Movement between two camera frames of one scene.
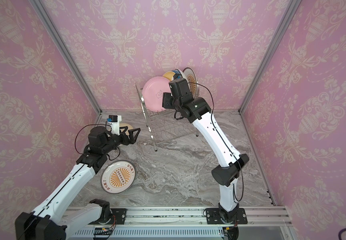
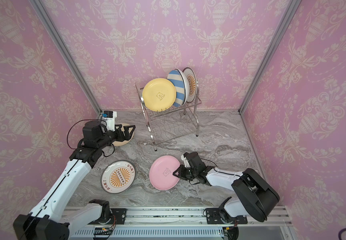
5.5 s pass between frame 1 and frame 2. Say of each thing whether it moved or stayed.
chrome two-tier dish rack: stayed
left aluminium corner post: stayed
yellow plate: moved
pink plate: moved
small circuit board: stayed
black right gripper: moved
